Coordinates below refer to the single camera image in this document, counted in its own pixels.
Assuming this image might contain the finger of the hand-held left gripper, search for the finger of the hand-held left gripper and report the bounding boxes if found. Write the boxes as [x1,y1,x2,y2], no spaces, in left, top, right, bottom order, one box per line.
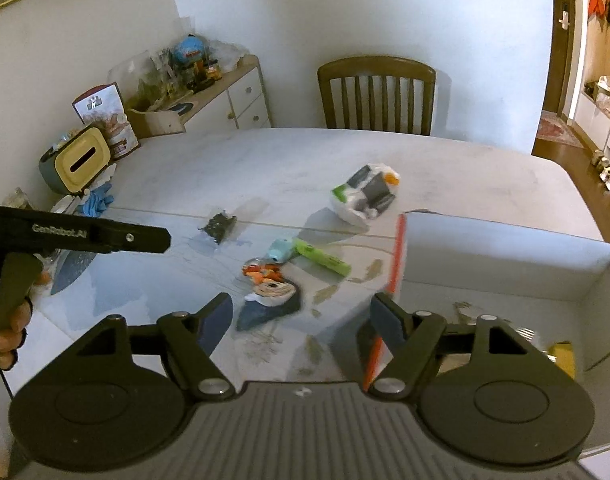
[102,220,172,256]

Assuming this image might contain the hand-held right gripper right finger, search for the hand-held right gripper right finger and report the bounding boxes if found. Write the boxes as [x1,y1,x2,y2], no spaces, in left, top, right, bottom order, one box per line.
[365,291,534,402]

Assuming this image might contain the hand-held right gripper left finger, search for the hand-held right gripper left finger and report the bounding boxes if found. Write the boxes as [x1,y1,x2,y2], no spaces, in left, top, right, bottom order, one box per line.
[71,291,237,403]

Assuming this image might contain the small dark green packet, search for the small dark green packet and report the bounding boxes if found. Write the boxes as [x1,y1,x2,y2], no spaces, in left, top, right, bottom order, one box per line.
[199,208,238,246]

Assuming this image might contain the green tube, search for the green tube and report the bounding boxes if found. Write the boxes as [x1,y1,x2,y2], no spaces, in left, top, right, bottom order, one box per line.
[292,239,352,277]

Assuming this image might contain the white cardboard box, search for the white cardboard box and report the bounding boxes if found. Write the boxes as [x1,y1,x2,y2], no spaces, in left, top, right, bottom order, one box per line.
[362,210,610,393]

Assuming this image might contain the white plastic bag of packets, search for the white plastic bag of packets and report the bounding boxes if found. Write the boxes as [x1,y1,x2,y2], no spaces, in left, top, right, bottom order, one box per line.
[330,162,401,223]

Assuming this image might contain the silver foil packet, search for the silver foil packet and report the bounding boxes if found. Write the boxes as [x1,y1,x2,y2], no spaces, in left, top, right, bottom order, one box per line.
[508,325,551,356]

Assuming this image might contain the person's left hand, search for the person's left hand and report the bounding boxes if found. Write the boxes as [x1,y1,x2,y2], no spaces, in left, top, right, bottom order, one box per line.
[0,297,34,371]

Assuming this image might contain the blue gloves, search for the blue gloves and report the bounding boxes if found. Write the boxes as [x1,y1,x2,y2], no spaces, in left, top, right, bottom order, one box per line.
[77,182,116,217]

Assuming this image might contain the yellow and green tissue box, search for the yellow and green tissue box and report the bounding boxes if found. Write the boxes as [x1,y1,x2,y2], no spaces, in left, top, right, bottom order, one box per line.
[39,126,118,196]

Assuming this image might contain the open cardboard box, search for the open cardboard box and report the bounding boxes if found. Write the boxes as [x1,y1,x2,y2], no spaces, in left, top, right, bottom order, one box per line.
[126,105,187,136]

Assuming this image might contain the red and white snack bag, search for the red and white snack bag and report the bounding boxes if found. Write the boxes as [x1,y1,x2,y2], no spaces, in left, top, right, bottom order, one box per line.
[71,81,140,161]

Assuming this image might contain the white wooden sideboard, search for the white wooden sideboard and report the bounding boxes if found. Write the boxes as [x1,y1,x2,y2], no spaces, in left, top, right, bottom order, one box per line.
[127,55,273,136]

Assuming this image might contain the blue globe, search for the blue globe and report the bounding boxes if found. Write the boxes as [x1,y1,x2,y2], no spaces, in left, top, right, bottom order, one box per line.
[172,35,208,66]

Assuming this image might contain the red patterned rug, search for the red patterned rug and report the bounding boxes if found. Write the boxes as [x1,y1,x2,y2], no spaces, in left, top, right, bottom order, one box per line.
[538,114,586,150]

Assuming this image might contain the brown wooden chair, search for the brown wooden chair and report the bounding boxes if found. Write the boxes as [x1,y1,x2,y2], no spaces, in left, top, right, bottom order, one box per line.
[317,56,437,136]

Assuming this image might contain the brown wooden door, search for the brown wooden door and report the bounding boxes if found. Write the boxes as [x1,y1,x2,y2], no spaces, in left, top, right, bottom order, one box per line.
[531,0,588,156]

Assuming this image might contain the white wall cabinet unit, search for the white wall cabinet unit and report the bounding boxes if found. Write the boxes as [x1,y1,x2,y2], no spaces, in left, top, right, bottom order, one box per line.
[570,0,610,171]

